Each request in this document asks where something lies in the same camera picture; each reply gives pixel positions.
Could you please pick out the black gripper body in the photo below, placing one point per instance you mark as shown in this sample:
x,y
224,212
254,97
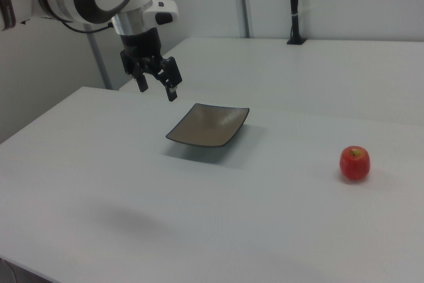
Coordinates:
x,y
140,46

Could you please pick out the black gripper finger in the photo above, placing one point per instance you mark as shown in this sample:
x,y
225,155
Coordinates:
x,y
171,76
142,82

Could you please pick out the red apple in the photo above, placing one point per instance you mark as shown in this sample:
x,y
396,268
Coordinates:
x,y
354,165

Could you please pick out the square brown ceramic plate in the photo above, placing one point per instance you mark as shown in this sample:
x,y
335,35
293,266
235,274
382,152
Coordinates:
x,y
205,127

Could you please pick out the white adjacent table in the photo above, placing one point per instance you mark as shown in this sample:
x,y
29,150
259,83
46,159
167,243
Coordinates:
x,y
281,71

